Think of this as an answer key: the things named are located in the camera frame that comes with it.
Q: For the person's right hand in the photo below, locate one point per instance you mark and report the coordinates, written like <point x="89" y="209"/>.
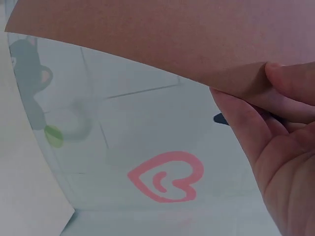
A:
<point x="283" y="167"/>

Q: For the person's right thumb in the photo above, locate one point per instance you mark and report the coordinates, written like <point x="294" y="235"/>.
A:
<point x="295" y="81"/>

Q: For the person's right fingers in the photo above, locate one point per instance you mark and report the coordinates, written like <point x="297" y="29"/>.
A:
<point x="246" y="118"/>

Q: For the black pen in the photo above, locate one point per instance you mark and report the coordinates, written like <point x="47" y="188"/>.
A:
<point x="221" y="119"/>

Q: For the brown paper sheet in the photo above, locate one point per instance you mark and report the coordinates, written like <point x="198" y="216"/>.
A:
<point x="147" y="32"/>

